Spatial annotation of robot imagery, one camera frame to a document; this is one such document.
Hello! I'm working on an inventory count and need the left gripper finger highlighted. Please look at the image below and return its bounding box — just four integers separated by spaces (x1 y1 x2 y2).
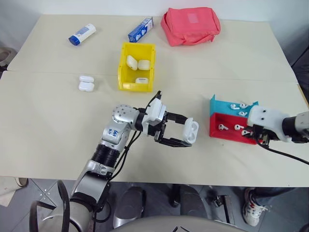
160 136 194 148
167 112 188 125

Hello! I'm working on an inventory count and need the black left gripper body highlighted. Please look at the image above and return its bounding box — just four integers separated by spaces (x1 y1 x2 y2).
147 110 169 143

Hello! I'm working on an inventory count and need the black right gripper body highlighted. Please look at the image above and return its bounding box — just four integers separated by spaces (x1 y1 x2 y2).
252 125 271 146

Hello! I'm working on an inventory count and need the yellow plastic bin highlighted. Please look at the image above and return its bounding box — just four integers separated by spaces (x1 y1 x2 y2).
117 42 156 93

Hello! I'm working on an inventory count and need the cyan and red earbud tray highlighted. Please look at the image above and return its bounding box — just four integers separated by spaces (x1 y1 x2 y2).
209 94 260 145

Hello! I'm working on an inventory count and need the person's leg in jeans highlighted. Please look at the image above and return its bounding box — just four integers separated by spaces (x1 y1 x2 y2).
251 187 298 206

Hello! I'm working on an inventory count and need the dark rounded shape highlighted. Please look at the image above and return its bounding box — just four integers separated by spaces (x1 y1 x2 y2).
180 185 213 218
113 186 147 229

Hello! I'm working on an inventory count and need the white sneaker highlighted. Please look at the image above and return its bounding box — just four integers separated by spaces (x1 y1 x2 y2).
242 188 268 227

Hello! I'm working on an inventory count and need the grey robot torso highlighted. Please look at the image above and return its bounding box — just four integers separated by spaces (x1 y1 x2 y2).
31 200 249 232

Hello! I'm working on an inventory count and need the pink fabric bag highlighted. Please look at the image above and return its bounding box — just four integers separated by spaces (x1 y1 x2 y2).
160 7 222 47

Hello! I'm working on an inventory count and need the blue and white carton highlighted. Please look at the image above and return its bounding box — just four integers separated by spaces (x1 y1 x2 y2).
127 16 155 43

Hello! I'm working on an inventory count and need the white bottle with blue cap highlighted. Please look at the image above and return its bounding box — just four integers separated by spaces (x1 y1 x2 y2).
68 23 97 46

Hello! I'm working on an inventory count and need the white floor object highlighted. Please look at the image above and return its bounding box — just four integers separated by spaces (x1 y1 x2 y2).
14 177 29 188

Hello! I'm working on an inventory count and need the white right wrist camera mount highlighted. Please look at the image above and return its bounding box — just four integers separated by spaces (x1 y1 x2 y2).
246 105 293 142

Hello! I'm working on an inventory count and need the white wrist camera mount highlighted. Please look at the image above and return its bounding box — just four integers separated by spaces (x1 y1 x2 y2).
246 105 293 142
142 98 168 127

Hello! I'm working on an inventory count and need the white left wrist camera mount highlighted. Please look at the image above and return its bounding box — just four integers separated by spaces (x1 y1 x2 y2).
142 98 168 127

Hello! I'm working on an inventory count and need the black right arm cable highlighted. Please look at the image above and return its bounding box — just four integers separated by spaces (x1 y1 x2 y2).
257 139 309 166

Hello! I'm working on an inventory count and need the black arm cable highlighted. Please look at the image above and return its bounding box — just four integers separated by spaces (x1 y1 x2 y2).
257 139 309 166
93 106 148 223

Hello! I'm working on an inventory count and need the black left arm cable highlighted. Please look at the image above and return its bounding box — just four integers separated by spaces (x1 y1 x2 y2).
93 106 148 223

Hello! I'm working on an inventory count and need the black post under table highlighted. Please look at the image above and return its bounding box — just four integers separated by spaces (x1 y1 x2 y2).
169 185 181 207

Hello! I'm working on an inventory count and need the black metal bracket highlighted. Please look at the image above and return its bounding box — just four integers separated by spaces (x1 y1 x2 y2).
207 189 236 224

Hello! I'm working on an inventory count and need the thick black shoulder cable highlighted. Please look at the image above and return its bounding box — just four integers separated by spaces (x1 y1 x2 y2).
29 180 71 232

